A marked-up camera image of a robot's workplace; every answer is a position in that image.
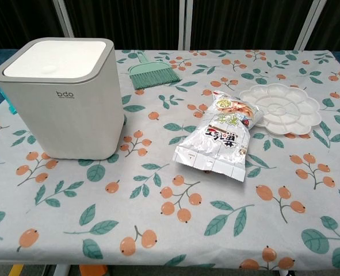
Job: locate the grey bin with white lid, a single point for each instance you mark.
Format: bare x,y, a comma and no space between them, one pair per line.
72,115

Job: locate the white plastic bin lid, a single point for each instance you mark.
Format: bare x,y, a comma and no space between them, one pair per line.
54,59

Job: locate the silver snack bag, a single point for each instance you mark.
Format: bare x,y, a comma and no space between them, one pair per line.
221,135

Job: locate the floral fruit print tablecloth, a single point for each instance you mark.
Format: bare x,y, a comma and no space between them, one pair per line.
169,207

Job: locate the green mini dustpan brush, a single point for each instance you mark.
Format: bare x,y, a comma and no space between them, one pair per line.
151,70

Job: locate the white flower paint palette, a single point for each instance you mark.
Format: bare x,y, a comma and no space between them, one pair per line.
284,110

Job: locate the orange object under table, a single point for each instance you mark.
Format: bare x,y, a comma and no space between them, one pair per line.
93,270

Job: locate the white table leg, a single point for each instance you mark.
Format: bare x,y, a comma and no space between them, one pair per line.
60,270

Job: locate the white partition frame post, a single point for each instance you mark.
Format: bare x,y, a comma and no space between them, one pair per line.
184,24
309,24
65,24

